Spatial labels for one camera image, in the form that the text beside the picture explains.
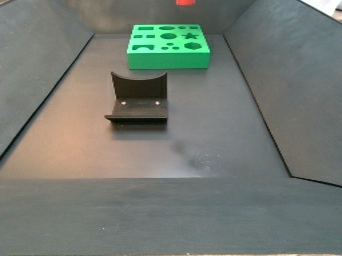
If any red oval cylinder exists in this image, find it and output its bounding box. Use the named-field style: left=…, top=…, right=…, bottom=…
left=176, top=0, right=195, bottom=6

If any black curved cradle fixture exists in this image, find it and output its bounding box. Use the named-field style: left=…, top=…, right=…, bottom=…
left=104, top=72, right=168, bottom=122

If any green foam shape-sorter board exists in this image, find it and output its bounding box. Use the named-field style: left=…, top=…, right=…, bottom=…
left=126, top=24, right=211, bottom=70

